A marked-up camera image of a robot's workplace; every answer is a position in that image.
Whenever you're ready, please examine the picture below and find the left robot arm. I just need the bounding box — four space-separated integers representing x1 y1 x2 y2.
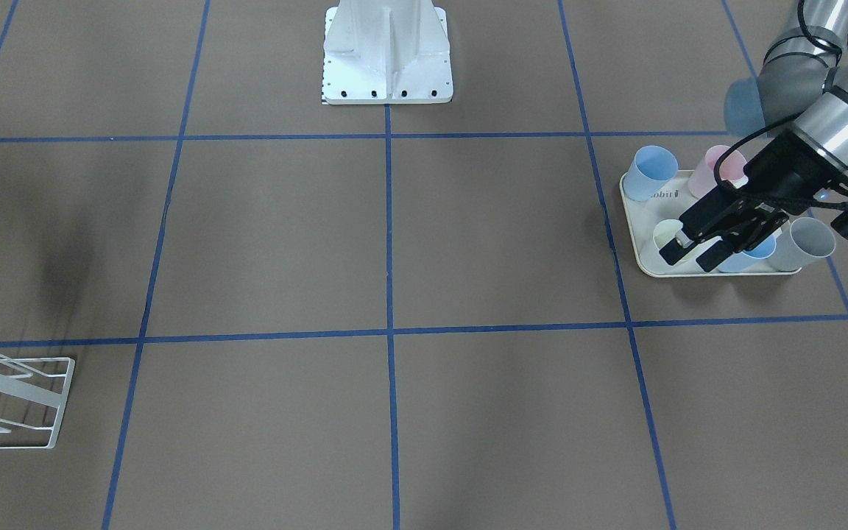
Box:
659 1 848 272

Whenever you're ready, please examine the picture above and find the pale cream cup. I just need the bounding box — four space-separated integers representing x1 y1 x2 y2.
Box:
646 219 683 267

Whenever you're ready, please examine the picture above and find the pink plastic cup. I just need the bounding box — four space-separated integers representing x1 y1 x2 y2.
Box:
688 145 749 200

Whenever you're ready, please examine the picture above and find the grey plastic cup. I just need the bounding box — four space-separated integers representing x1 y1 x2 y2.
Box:
766 217 837 272

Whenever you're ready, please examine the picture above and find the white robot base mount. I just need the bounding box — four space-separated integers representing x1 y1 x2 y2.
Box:
321 1 454 105

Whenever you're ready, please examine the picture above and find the blue cup front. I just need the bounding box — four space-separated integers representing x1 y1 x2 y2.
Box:
716 234 777 274

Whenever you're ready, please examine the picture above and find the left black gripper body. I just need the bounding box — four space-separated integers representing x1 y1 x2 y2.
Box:
679 131 848 244

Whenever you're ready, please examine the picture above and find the black camera cable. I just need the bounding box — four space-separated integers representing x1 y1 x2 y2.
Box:
714 0 848 207

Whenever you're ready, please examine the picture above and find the white plastic tray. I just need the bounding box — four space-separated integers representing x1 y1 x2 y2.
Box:
619 170 802 278

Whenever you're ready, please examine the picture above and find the white wire cup rack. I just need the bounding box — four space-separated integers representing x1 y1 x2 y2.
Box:
0 353 75 451

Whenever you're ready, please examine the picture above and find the blue cup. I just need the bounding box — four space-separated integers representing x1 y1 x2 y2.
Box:
621 145 679 202
716 234 777 274

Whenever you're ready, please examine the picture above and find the blue cup back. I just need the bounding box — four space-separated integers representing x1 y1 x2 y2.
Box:
621 145 679 202

